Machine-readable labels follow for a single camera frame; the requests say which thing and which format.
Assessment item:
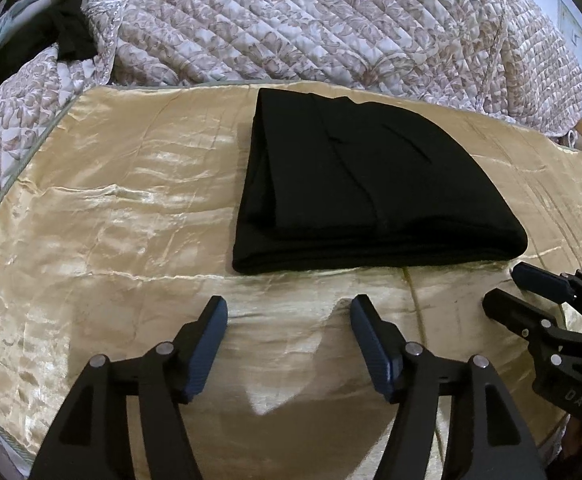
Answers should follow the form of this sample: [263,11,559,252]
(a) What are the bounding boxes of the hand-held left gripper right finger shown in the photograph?
[349,294,546,480]

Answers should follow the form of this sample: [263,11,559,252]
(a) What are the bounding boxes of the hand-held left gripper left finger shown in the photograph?
[28,295,229,480]

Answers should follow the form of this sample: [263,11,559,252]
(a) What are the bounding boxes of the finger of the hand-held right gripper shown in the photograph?
[512,261,582,313]
[482,287,572,356]

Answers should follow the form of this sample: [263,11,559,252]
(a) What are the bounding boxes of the black pants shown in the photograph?
[232,87,529,276]

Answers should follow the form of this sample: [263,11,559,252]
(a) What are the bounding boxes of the golden satin blanket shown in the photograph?
[0,80,582,480]

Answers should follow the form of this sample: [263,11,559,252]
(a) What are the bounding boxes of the floral quilted bedspread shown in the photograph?
[0,0,582,261]

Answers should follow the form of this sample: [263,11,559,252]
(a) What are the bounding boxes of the white wall paper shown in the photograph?
[556,0,582,77]

